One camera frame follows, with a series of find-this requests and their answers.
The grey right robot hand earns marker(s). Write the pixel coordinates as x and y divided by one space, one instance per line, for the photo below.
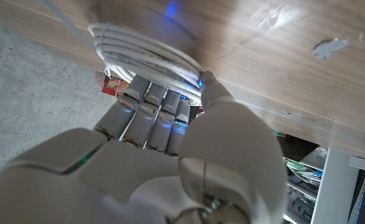
138 180

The white shelf cabinet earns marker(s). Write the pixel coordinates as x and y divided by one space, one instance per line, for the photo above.
334 186

